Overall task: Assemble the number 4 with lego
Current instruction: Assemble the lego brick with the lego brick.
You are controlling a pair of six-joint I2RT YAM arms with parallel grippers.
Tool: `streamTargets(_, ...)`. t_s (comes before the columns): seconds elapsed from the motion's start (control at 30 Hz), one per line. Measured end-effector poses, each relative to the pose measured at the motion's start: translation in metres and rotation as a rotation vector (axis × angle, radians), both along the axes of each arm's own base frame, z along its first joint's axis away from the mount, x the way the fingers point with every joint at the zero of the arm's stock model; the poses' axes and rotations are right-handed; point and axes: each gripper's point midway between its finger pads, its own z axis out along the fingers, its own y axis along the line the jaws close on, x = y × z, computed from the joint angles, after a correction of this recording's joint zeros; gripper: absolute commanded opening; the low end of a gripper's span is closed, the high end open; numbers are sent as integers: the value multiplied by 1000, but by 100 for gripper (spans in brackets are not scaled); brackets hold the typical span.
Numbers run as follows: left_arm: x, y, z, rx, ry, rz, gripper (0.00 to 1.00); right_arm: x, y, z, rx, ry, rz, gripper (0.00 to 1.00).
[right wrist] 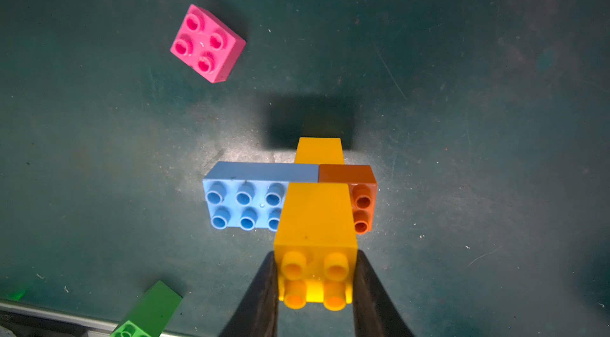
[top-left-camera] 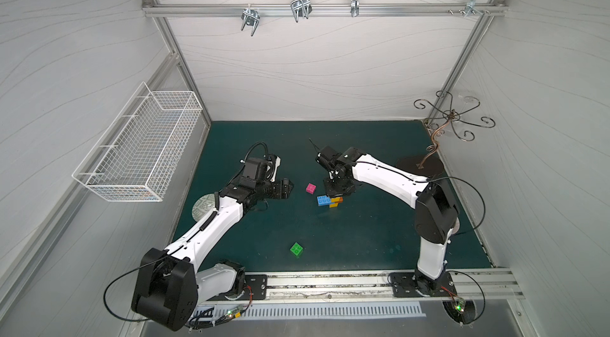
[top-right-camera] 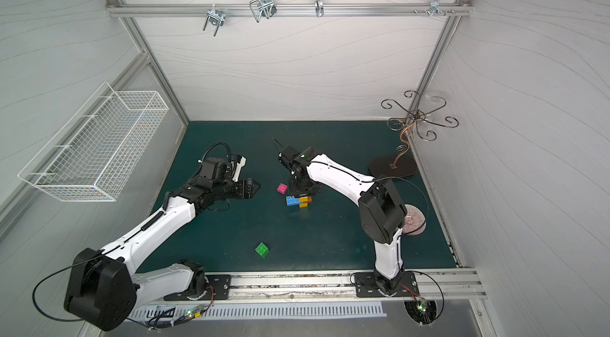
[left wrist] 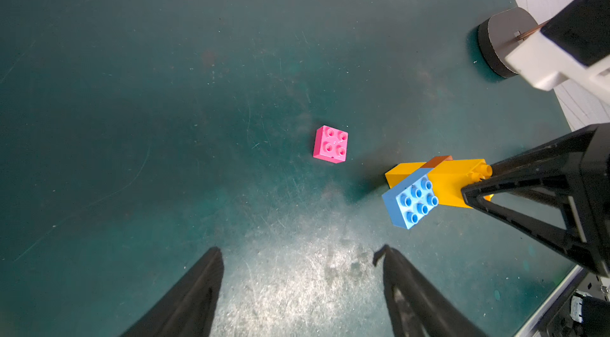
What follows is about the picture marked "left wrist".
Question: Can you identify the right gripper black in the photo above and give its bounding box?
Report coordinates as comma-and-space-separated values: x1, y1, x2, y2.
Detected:
462, 0, 609, 276

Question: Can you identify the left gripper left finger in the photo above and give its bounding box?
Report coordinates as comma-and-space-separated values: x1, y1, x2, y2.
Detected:
123, 246, 224, 336

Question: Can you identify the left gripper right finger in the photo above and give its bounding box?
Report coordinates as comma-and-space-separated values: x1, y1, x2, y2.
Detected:
373, 244, 485, 336

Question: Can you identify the blue 2x4 lego brick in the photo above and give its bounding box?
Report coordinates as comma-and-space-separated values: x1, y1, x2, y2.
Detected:
382, 168, 439, 229

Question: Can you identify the yellow lego brick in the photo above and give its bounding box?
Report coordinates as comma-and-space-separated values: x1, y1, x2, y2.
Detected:
384, 162, 425, 189
427, 159, 492, 208

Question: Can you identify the orange 2x2 lego brick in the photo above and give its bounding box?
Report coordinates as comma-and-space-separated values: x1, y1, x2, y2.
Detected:
422, 155, 453, 170

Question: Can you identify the pink 2x2 lego brick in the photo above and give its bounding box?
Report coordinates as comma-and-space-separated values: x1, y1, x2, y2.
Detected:
313, 125, 349, 164

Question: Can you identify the metal ornament stand dark base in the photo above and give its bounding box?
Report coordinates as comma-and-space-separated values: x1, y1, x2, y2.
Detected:
477, 8, 548, 79

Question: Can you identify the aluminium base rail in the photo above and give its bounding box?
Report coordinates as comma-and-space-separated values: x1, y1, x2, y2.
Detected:
516, 266, 609, 336

